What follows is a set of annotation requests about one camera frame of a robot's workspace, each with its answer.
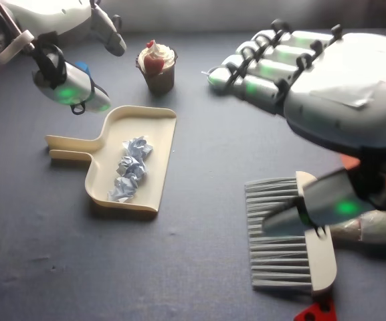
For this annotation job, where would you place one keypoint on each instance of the small blue block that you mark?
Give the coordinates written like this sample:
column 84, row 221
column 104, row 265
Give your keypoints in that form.
column 84, row 67

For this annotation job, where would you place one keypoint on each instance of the white paper ball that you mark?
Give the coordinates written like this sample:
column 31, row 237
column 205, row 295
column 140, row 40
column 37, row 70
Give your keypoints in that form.
column 132, row 166
column 122, row 189
column 138, row 146

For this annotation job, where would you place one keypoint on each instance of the toy cupcake with white cream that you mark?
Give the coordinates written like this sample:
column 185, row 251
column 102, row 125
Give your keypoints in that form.
column 157, row 73

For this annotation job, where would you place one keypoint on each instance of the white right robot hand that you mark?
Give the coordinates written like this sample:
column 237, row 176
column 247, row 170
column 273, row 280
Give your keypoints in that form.
column 346, row 83

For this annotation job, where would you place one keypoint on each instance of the cream plastic dustpan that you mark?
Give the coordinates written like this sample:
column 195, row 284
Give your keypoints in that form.
column 156, row 150

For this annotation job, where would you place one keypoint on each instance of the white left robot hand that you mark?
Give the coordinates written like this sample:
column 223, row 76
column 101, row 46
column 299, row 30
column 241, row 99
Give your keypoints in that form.
column 52, row 13

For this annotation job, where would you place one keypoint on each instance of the grey tablecloth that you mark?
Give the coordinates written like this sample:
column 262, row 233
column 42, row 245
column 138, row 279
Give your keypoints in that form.
column 79, row 267

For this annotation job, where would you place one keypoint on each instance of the red triangle with three holes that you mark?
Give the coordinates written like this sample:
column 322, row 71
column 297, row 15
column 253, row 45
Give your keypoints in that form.
column 316, row 312

